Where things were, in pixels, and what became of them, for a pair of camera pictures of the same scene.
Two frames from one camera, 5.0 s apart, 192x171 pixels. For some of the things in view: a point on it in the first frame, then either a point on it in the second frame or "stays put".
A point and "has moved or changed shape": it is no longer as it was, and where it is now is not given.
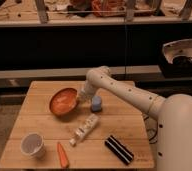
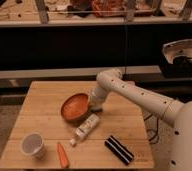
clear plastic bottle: [85, 129] stays put
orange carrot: [62, 155] stays put
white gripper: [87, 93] -> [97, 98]
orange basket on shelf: [109, 5] stays put
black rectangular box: [121, 151] stays put
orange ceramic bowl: [64, 103] has moved or changed shape
